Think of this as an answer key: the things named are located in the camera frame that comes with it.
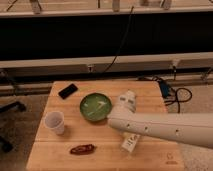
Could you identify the white paper cup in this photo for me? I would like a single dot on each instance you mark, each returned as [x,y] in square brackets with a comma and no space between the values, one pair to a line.
[54,121]

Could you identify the clear plastic bottle white label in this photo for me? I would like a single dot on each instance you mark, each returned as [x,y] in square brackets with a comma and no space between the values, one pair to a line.
[130,141]

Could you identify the black smartphone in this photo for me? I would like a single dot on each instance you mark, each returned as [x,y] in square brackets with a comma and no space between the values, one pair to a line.
[68,91]

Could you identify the dried red chili pepper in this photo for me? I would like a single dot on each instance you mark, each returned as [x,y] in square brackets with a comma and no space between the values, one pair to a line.
[83,149]

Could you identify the blue power adapter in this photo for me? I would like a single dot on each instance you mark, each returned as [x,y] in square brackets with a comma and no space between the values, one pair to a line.
[165,89]

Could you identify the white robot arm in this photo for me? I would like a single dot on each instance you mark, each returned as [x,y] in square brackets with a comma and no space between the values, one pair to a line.
[194,129]

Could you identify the green ceramic bowl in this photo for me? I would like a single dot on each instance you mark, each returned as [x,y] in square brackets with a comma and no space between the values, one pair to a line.
[95,107]

